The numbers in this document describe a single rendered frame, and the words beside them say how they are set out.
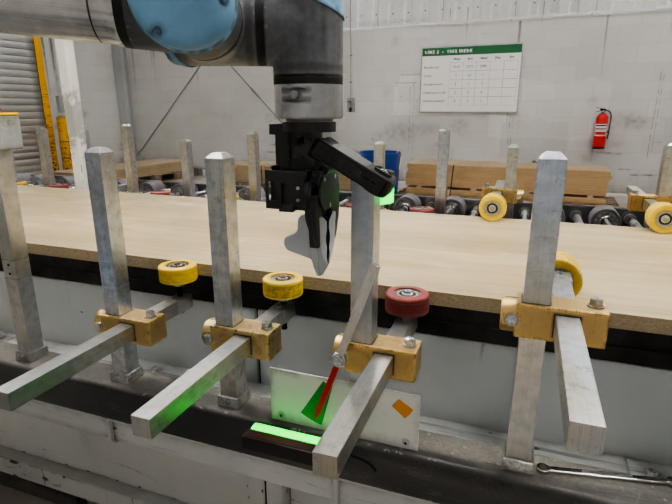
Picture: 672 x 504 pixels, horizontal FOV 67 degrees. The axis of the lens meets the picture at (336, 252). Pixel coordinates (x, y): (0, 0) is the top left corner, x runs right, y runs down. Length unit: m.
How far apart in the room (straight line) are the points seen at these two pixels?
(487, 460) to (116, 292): 0.72
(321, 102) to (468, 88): 7.36
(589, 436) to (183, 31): 0.51
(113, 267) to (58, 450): 0.95
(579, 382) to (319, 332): 0.63
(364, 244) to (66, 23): 0.46
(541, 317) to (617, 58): 7.25
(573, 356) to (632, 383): 0.42
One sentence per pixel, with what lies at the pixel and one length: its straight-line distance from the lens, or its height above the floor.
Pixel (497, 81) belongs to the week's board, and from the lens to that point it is 7.92.
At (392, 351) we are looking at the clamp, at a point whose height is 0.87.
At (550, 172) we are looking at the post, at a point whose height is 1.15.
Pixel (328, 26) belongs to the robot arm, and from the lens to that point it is 0.66.
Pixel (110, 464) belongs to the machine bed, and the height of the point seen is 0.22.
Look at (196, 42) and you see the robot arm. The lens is 0.52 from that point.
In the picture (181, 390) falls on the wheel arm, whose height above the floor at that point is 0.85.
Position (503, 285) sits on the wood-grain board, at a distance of 1.02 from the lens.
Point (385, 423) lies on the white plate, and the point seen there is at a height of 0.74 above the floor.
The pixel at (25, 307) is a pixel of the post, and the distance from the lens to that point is 1.26.
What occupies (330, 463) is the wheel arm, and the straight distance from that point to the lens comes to 0.60.
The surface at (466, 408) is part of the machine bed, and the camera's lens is 1.08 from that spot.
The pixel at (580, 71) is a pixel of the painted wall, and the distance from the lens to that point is 7.89.
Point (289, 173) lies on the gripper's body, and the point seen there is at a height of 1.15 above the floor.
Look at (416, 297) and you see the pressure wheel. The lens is 0.90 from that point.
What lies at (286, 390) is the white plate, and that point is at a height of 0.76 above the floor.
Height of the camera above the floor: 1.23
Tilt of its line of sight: 16 degrees down
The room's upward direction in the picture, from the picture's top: straight up
